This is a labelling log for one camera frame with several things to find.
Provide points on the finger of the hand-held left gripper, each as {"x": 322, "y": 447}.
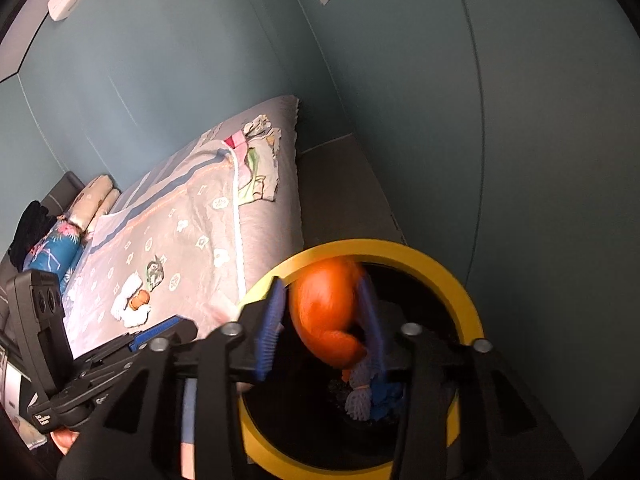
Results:
{"x": 150, "y": 334}
{"x": 120, "y": 370}

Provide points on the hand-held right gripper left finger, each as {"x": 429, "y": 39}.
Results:
{"x": 269, "y": 332}

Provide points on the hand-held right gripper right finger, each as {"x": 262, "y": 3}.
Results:
{"x": 376, "y": 332}

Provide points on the white foam fruit net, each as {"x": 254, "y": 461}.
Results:
{"x": 127, "y": 287}
{"x": 360, "y": 400}

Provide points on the black bin with yellow rim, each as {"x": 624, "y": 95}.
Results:
{"x": 380, "y": 250}

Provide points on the person's left hand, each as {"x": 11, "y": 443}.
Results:
{"x": 65, "y": 442}

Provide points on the white tissue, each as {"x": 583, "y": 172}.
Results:
{"x": 136, "y": 316}

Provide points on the green silver wrapper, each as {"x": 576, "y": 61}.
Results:
{"x": 155, "y": 272}

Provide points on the blue floral folded quilt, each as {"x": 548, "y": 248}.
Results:
{"x": 50, "y": 255}

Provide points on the black clothing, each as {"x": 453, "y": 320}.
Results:
{"x": 30, "y": 227}

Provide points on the grey floral printed bedsheet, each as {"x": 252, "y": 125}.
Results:
{"x": 190, "y": 230}

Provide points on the beige pillows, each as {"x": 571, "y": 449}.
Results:
{"x": 95, "y": 200}

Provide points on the cartoon printed blanket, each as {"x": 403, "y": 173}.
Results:
{"x": 260, "y": 180}

